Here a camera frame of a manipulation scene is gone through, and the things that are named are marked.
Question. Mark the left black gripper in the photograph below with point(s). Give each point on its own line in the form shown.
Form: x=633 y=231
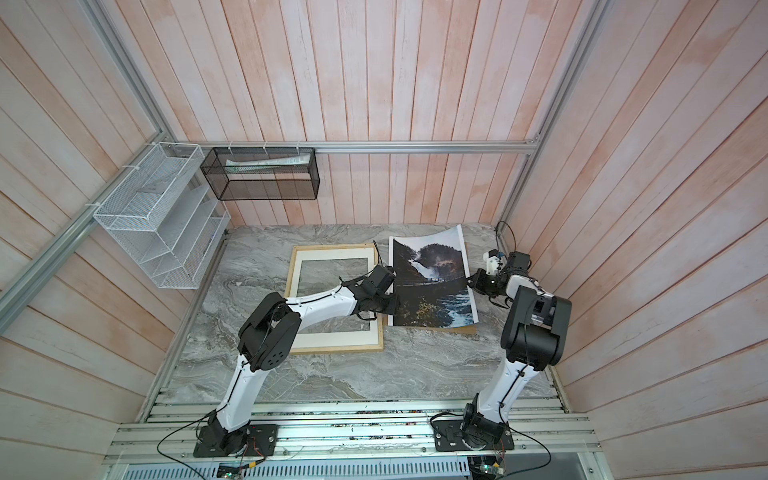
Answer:
x=393 y=306

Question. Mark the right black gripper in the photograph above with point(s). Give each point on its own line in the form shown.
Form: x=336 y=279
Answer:
x=478 y=285

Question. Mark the wooden picture frame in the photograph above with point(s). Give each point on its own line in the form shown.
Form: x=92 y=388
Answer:
x=322 y=306

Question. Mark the waterfall photo print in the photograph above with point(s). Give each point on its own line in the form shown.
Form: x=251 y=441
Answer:
x=431 y=280

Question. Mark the white passe-partout mat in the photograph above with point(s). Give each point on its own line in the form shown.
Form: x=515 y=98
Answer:
x=318 y=268

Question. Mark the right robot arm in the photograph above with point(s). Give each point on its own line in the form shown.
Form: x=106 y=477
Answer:
x=533 y=338

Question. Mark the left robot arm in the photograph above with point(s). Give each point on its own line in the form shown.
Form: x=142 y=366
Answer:
x=267 y=337

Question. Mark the brown backing board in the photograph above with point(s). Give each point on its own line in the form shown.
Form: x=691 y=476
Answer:
x=463 y=330

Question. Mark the paper in black basket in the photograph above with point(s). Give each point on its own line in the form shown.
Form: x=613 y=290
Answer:
x=262 y=166

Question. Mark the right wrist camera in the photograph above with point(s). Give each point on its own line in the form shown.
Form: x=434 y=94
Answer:
x=494 y=261

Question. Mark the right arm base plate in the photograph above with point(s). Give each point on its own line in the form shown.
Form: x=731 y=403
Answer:
x=453 y=435

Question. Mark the aluminium rail platform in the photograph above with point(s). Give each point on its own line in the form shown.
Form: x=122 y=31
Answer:
x=356 y=429

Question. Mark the black wire mesh basket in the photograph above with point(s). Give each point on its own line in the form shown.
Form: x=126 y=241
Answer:
x=240 y=187

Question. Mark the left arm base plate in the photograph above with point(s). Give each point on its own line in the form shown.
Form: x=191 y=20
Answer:
x=250 y=440

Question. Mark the white wire mesh shelf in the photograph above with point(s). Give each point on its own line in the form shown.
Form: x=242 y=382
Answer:
x=167 y=222

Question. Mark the aluminium frame profile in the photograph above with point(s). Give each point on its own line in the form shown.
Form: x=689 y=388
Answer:
x=36 y=274

